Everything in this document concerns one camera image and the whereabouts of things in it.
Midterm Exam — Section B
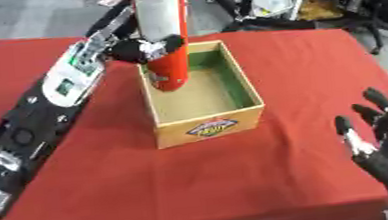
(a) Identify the red and white bottle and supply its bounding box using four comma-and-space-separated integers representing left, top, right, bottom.
131, 0, 196, 95

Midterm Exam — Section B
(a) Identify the black tripod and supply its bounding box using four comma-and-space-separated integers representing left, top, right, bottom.
203, 0, 317, 39

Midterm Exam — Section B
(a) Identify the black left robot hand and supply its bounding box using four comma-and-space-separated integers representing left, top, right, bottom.
82, 0, 190, 70

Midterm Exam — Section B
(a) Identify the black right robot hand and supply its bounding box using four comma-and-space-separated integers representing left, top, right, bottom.
329, 85, 388, 205

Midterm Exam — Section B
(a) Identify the tan cardboard box green inside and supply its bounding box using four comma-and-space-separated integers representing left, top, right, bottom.
135, 36, 269, 151

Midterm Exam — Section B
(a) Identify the white bag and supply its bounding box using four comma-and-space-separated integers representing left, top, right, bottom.
249, 0, 291, 20

